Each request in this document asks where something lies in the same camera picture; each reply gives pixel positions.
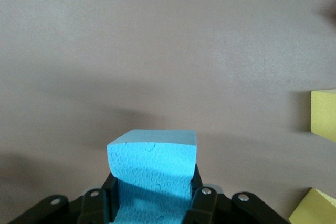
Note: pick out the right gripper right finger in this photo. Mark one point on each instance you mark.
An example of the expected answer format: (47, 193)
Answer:
(202, 208)

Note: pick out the yellow foam cube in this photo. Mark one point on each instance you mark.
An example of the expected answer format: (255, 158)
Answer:
(317, 208)
(324, 116)

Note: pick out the brown table mat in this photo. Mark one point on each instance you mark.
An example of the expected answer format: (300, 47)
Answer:
(131, 51)

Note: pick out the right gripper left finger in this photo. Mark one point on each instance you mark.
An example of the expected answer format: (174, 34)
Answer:
(92, 208)

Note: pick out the blue foam cube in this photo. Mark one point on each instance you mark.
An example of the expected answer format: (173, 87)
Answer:
(152, 161)

